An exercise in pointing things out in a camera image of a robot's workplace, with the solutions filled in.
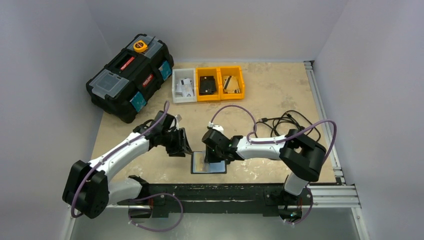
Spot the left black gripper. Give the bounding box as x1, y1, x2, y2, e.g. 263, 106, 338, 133
160, 127, 192, 157

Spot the gold credit card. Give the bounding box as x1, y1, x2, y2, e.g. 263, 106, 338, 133
192, 151, 209, 174
223, 75, 239, 92

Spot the black leather card holder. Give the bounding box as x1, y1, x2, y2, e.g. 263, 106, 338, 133
190, 151, 227, 174

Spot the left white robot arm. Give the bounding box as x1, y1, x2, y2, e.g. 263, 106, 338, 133
62, 110, 192, 219

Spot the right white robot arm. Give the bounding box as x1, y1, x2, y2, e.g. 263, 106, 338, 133
201, 128, 327, 204

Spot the silver credit cards stack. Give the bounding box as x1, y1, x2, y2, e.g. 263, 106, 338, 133
175, 78, 195, 97

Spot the gold credit cards stack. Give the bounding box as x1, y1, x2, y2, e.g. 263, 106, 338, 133
223, 75, 241, 94

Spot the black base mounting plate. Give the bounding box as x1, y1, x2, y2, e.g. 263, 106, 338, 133
118, 183, 312, 220

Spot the white plastic bin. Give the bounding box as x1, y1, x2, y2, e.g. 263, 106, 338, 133
171, 68, 197, 104

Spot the middle yellow plastic bin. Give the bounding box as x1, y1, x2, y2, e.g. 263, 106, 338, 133
195, 67, 222, 102

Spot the yellow plastic bin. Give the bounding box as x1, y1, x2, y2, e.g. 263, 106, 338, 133
219, 66, 246, 100
195, 67, 222, 102

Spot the black plastic toolbox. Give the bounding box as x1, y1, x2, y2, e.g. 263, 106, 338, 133
85, 33, 174, 124

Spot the right yellow plastic bin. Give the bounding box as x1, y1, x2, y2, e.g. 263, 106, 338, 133
219, 66, 246, 100

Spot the yellow tape measure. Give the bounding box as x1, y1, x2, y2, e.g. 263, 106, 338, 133
133, 40, 149, 53

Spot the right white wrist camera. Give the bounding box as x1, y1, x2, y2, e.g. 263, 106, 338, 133
207, 122, 224, 134

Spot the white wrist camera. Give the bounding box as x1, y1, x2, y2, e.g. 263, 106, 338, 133
173, 114, 182, 129
207, 122, 224, 134

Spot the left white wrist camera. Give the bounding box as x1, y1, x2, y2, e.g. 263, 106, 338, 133
173, 114, 182, 129

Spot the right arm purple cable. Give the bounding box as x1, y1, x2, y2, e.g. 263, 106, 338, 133
209, 104, 338, 163

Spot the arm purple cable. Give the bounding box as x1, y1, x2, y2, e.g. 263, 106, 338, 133
70, 100, 171, 219
209, 104, 338, 163

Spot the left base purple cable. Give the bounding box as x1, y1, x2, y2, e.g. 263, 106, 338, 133
127, 193, 184, 233

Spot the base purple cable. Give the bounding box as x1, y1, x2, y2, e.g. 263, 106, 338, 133
282, 187, 317, 226
127, 193, 184, 233

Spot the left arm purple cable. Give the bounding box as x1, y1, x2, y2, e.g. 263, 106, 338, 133
70, 100, 171, 219

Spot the black cable on table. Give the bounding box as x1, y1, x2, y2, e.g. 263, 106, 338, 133
256, 110, 322, 142

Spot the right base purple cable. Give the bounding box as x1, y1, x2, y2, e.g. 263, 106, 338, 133
282, 187, 317, 226

